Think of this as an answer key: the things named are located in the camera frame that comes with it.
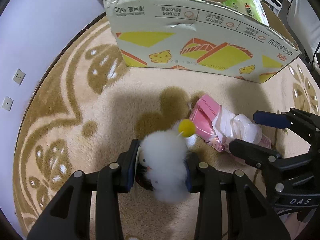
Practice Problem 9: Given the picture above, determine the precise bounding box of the pink plastic pack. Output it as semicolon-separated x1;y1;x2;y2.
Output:
189;94;272;153

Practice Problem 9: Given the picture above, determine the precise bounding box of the white fluffy pompom plush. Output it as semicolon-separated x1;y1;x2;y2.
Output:
139;119;196;204

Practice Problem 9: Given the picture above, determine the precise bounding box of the green tissue pack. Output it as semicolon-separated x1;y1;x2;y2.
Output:
222;0;269;26

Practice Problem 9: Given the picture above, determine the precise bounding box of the white curtain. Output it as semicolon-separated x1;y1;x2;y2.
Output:
287;0;319;68

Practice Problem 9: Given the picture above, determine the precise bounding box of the beige butterfly pattern rug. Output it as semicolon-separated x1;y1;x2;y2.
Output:
13;16;319;235

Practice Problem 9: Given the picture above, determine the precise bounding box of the open cardboard box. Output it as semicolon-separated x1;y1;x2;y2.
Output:
104;0;300;83

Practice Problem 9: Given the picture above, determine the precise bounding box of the lower wall socket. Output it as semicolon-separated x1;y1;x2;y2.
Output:
2;96;14;111

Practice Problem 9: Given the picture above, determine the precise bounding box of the wall socket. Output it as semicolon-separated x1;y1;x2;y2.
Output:
2;96;14;111
12;69;25;85

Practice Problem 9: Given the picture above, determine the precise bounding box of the upper wall socket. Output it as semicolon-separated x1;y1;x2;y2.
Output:
12;69;25;85

